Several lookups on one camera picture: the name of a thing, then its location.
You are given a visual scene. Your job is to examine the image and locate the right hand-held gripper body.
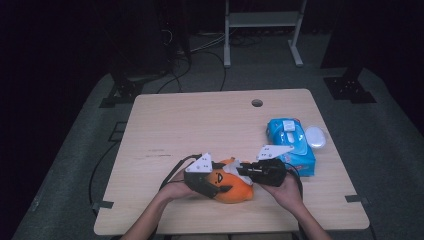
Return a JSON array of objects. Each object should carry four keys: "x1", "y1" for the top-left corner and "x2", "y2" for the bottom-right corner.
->
[{"x1": 252, "y1": 144, "x2": 296, "y2": 187}]

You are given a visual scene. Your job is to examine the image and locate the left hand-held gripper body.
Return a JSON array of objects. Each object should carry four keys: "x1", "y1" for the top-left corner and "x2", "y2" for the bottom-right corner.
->
[{"x1": 183, "y1": 152, "x2": 221, "y2": 200}]

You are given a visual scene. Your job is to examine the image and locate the orange plush toy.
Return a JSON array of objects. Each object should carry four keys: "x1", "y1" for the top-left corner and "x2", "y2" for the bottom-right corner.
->
[{"x1": 204, "y1": 157, "x2": 255, "y2": 205}]

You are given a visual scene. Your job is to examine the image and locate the person's right hand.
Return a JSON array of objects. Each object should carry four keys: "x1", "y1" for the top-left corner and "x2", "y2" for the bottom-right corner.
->
[{"x1": 262, "y1": 174, "x2": 303, "y2": 215}]

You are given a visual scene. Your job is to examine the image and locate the person's left hand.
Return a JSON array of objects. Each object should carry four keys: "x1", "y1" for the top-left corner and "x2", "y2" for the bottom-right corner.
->
[{"x1": 159, "y1": 171, "x2": 198, "y2": 203}]

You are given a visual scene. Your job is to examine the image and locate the black stand base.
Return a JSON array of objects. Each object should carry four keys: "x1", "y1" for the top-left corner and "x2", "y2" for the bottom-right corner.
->
[
  {"x1": 98, "y1": 77, "x2": 145, "y2": 109},
  {"x1": 322, "y1": 67, "x2": 378, "y2": 105}
]

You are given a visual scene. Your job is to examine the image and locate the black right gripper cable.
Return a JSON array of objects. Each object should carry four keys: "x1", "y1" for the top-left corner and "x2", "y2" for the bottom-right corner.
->
[{"x1": 284, "y1": 162, "x2": 305, "y2": 198}]

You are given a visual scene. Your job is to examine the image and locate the black floor tape frame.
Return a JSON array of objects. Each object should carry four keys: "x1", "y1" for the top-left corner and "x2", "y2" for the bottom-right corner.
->
[{"x1": 108, "y1": 121, "x2": 129, "y2": 143}]

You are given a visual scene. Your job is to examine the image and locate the blue wet wipe pack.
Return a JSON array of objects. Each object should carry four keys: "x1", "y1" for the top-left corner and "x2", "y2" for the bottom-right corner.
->
[{"x1": 265, "y1": 117, "x2": 317, "y2": 178}]

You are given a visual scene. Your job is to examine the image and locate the dark tape strip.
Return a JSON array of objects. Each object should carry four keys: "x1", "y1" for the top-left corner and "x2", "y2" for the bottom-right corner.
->
[
  {"x1": 344, "y1": 194, "x2": 371, "y2": 205},
  {"x1": 91, "y1": 199, "x2": 115, "y2": 212}
]

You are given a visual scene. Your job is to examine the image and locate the thin black floor cable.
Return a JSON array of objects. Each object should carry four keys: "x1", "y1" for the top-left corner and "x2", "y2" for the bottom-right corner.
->
[{"x1": 87, "y1": 141, "x2": 120, "y2": 210}]

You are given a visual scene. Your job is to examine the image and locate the white metal stand frame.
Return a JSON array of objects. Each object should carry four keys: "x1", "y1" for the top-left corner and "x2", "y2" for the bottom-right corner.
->
[{"x1": 223, "y1": 0, "x2": 309, "y2": 69}]

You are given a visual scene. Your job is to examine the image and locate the white oval plastic lid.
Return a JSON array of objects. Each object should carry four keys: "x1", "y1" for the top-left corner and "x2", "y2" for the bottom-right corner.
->
[{"x1": 304, "y1": 125, "x2": 328, "y2": 150}]

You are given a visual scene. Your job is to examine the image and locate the white wet wipe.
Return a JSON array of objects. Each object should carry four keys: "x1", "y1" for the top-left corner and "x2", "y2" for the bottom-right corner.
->
[{"x1": 222, "y1": 158, "x2": 255, "y2": 186}]

